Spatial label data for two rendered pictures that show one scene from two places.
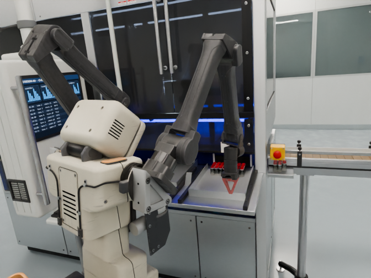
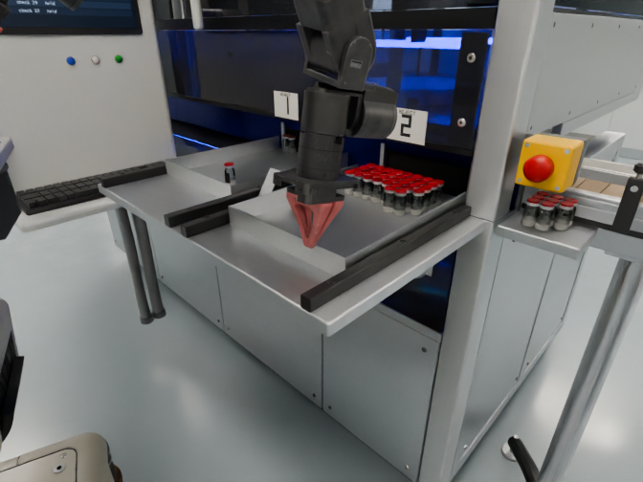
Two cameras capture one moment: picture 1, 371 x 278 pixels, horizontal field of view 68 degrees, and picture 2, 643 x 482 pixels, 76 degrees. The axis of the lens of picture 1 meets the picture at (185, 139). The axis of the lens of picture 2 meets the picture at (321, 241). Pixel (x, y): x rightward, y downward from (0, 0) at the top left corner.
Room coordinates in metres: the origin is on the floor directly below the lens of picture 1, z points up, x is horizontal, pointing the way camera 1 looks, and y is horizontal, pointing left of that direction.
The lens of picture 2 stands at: (0.64, -0.39, 1.18)
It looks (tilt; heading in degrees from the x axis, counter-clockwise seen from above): 27 degrees down; 23
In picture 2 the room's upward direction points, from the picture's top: straight up
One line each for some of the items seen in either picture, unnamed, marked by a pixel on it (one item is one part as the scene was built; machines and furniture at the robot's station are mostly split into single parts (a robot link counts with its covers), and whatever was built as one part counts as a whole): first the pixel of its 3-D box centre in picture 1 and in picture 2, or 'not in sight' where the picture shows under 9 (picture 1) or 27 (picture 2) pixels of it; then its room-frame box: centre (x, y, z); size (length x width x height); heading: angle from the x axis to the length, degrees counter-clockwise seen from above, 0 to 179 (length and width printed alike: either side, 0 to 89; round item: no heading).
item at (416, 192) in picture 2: (227, 171); (381, 191); (1.37, -0.20, 0.90); 0.18 x 0.02 x 0.05; 70
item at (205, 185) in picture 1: (223, 179); (351, 208); (1.29, -0.17, 0.90); 0.34 x 0.26 x 0.04; 160
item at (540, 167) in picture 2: (277, 154); (539, 167); (1.32, -0.46, 0.99); 0.04 x 0.04 x 0.04; 69
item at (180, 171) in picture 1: (166, 171); (259, 163); (1.47, 0.12, 0.90); 0.34 x 0.26 x 0.04; 159
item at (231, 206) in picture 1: (191, 182); (284, 199); (1.34, -0.01, 0.87); 0.70 x 0.48 x 0.02; 69
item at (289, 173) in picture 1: (280, 171); (549, 229); (1.40, -0.50, 0.87); 0.14 x 0.13 x 0.02; 159
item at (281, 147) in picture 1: (277, 151); (549, 162); (1.36, -0.47, 1.00); 0.08 x 0.07 x 0.07; 159
